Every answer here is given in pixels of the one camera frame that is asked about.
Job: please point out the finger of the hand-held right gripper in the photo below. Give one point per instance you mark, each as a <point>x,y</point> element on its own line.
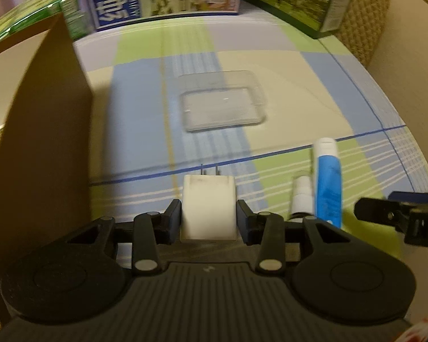
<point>417,197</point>
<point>381,211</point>

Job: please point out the white charger plug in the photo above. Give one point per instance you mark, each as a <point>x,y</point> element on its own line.
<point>208,206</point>

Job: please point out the small white bottle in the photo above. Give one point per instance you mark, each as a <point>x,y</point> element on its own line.
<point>301,196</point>

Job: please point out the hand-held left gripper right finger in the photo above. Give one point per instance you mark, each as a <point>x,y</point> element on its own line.
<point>245,222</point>

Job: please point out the red white printed cloth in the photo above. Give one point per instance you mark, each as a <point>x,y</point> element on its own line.
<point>421,331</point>

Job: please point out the checkered bed sheet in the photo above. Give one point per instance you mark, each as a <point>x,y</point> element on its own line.
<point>306,78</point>

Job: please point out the blue white tube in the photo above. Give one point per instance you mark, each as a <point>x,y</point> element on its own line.
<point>328,181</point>

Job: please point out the green shrink-wrapped drink pack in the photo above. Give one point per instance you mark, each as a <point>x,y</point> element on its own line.
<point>28,10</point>

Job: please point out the brown cardboard box white inside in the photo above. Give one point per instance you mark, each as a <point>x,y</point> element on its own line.
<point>46,142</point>

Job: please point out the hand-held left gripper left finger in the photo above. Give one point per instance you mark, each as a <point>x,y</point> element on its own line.
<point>172,222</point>

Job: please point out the clear plastic case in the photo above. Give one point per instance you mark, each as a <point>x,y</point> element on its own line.
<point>221,103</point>

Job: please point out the beige quilted headboard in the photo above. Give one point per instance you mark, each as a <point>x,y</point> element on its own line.
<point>367,17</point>

